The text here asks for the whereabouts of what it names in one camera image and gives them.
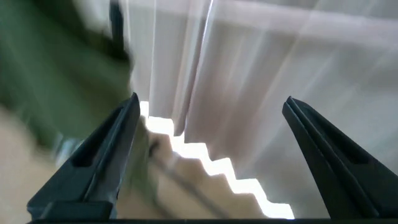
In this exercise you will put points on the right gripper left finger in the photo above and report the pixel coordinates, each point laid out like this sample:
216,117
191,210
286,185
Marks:
93,174

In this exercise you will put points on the green long-sleeved shirt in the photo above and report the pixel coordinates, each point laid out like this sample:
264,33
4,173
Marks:
56,77

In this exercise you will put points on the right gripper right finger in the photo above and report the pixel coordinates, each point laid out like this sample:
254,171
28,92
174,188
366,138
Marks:
348,180

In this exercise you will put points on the beige curtain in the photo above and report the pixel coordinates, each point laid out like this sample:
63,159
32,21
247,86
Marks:
264,62

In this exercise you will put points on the black clothes rack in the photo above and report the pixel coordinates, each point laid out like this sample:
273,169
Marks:
115,25

